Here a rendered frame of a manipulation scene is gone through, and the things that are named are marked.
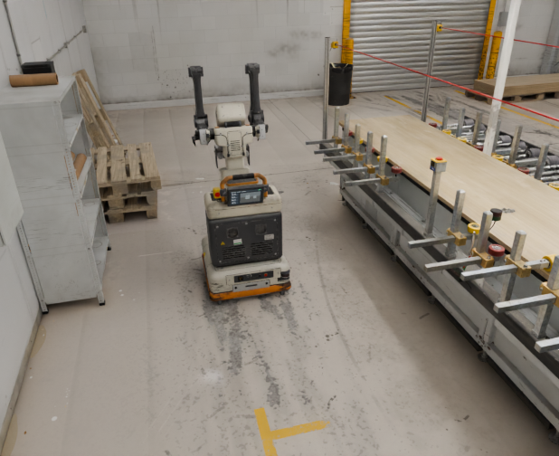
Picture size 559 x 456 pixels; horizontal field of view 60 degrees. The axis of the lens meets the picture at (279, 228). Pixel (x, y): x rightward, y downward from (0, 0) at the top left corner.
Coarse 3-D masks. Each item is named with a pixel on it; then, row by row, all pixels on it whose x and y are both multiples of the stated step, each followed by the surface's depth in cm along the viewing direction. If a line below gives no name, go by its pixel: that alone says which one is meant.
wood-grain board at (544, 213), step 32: (352, 128) 460; (384, 128) 458; (416, 128) 457; (416, 160) 380; (448, 160) 378; (480, 160) 377; (448, 192) 324; (480, 192) 323; (512, 192) 322; (544, 192) 321; (512, 224) 281; (544, 224) 280
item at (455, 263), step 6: (468, 258) 256; (474, 258) 256; (480, 258) 256; (498, 258) 258; (426, 264) 251; (432, 264) 251; (438, 264) 251; (444, 264) 251; (450, 264) 252; (456, 264) 253; (462, 264) 254; (468, 264) 255; (426, 270) 250; (432, 270) 251; (438, 270) 251
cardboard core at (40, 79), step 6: (54, 72) 338; (12, 78) 330; (18, 78) 331; (24, 78) 332; (30, 78) 333; (36, 78) 334; (42, 78) 334; (48, 78) 335; (54, 78) 336; (12, 84) 332; (18, 84) 333; (24, 84) 334; (30, 84) 335; (36, 84) 336; (42, 84) 337; (48, 84) 338; (54, 84) 340
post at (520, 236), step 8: (520, 232) 226; (520, 240) 227; (512, 248) 232; (520, 248) 230; (512, 256) 233; (520, 256) 232; (504, 280) 241; (512, 280) 238; (504, 288) 242; (512, 288) 241; (504, 296) 243
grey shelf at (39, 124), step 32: (0, 96) 309; (32, 96) 308; (64, 96) 377; (0, 128) 295; (32, 128) 299; (64, 128) 305; (32, 160) 308; (64, 160) 313; (32, 192) 317; (64, 192) 322; (96, 192) 417; (32, 224) 326; (64, 224) 332; (96, 224) 381; (32, 256) 337; (64, 256) 342; (96, 256) 406; (64, 288) 353; (96, 288) 360
